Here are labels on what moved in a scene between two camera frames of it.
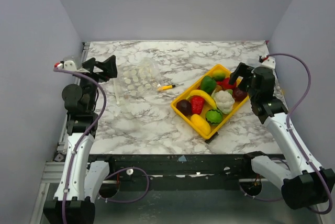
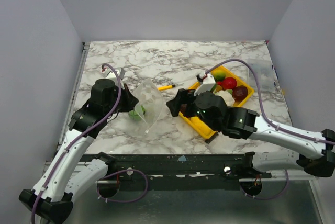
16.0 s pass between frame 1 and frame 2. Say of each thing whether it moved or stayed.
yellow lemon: stayed
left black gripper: moved
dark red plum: stayed
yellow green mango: stayed
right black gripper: moved
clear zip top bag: moved
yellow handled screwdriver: stayed
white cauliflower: stayed
